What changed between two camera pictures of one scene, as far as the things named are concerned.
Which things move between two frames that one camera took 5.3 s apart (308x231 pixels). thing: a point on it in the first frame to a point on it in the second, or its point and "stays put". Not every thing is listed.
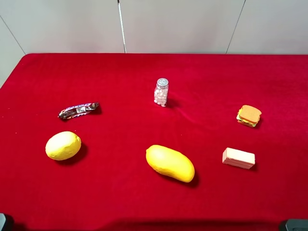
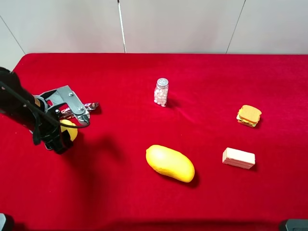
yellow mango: [170, 161] stays put
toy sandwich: [249, 116] stays put
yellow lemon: [63, 146] to [72, 132]
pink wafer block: [238, 158] stays put
